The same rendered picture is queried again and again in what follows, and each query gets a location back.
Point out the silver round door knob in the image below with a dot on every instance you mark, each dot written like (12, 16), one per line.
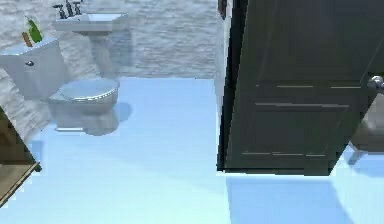
(376, 81)

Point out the white toilet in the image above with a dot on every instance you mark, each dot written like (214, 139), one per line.
(36, 73)

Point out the green spray bottle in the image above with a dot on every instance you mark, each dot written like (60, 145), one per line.
(34, 31)

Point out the white pedestal sink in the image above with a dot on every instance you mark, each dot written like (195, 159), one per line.
(95, 25)

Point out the black sink faucet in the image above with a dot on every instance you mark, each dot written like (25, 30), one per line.
(68, 10)

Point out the orange stick-shaped item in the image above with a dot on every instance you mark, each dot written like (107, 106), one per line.
(27, 39)

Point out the dark grey room door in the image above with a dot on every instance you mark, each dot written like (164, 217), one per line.
(300, 83)

